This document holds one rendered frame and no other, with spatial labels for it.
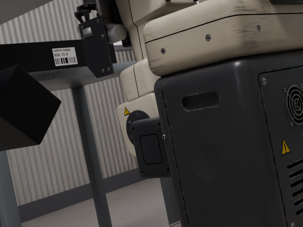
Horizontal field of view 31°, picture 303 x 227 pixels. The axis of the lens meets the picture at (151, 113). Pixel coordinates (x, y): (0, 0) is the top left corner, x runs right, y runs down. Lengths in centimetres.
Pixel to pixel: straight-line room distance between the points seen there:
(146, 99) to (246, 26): 44
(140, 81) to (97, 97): 319
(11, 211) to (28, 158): 252
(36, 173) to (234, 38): 322
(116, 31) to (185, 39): 39
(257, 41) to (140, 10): 46
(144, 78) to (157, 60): 26
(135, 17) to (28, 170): 276
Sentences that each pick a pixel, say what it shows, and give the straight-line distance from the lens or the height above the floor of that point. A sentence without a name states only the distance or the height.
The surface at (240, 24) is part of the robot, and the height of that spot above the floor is 75.
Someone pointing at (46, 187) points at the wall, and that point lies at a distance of 418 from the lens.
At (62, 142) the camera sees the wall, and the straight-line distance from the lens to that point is 430.
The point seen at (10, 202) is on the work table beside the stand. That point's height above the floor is 44.
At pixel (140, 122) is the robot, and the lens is 131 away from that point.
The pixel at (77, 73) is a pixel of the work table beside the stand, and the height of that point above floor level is 78.
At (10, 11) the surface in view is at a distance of 23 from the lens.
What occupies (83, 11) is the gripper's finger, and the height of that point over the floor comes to 103.
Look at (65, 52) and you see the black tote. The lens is 190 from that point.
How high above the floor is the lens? 63
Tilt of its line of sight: 1 degrees down
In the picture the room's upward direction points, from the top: 11 degrees counter-clockwise
